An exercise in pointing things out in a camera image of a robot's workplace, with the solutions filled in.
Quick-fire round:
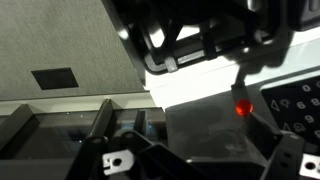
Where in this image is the gray toy stove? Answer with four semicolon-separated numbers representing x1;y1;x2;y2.
101;0;320;180

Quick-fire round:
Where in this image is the black keypad panel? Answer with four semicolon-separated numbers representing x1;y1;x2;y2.
260;75;320;146

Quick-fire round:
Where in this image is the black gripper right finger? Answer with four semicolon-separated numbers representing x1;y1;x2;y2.
249;111;320;180

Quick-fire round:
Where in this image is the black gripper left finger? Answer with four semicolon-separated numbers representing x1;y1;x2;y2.
64;129;215;180

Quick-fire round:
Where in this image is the black burner grate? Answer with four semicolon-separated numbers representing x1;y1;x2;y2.
289;0;320;32
109;0;292;75

